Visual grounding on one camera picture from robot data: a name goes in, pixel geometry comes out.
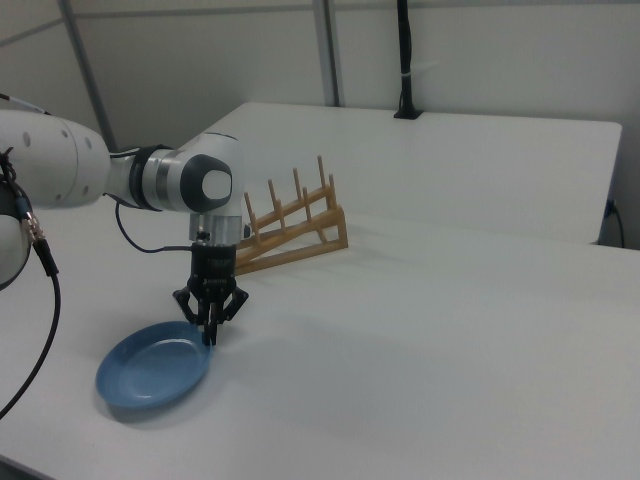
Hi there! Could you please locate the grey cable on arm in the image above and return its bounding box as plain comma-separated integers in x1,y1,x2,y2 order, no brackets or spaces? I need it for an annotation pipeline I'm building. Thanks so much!
0,92,56,117

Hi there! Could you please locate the slanted grey partition post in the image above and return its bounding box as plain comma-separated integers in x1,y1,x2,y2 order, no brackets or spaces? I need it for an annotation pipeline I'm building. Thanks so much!
58,0,119,151

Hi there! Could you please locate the thick black cable with connector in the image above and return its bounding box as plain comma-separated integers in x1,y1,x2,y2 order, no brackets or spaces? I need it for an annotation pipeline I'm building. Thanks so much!
0,147,64,421

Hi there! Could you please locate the black camera pole with clamp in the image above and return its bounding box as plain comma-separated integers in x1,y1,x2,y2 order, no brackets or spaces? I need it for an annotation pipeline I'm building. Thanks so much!
393,0,425,121

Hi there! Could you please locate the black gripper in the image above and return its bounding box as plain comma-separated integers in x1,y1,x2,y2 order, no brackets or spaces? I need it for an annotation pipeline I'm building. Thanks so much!
172,243,251,347

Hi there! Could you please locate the grey metal partition post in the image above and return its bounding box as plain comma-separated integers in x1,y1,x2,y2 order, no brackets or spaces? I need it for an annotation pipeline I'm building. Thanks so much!
313,0,342,107

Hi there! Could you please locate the blue round plate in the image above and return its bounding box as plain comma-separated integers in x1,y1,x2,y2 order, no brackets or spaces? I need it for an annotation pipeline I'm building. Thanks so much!
94,320,217,412

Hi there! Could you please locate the wooden plate rack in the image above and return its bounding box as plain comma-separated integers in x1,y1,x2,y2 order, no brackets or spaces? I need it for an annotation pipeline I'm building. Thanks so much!
232,154,350,277

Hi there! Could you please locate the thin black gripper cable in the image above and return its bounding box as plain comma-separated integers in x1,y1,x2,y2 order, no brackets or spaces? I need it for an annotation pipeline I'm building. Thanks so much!
113,199,197,254

